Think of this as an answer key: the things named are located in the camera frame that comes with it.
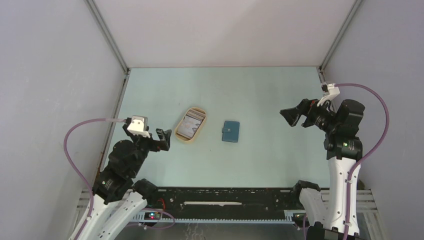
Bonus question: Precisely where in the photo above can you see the stack of cards in tray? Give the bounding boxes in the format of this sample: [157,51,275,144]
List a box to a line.
[176,109,206,139]

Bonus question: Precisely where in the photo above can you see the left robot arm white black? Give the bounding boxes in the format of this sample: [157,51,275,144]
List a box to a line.
[70,128,172,240]

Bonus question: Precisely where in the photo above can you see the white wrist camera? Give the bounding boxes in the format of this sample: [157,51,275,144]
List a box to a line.
[123,115,151,138]
[317,82,340,106]

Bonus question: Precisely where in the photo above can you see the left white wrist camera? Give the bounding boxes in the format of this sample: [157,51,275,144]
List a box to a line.
[123,115,151,138]

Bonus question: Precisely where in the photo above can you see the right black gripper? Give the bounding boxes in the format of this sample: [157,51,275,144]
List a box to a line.
[280,95,339,134]

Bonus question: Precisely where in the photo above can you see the blue leather card holder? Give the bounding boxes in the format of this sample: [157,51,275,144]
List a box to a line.
[221,120,240,143]

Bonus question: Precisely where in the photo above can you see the left controller board with wires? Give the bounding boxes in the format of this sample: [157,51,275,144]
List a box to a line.
[143,198,166,221]

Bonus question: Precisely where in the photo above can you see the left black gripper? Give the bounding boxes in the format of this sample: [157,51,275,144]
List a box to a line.
[124,124,172,175]

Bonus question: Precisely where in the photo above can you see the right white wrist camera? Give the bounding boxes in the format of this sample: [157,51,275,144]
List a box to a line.
[317,82,340,106]

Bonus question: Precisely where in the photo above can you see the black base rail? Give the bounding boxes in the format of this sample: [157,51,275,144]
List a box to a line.
[145,187,329,221]

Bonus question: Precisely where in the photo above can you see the beige oval card tray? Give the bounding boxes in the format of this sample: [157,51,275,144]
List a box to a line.
[174,107,207,144]

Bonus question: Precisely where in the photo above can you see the white strip on rail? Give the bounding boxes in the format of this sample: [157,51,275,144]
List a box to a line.
[183,201,242,207]

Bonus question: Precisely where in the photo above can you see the aluminium frame front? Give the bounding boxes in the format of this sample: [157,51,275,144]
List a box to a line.
[76,188,379,226]

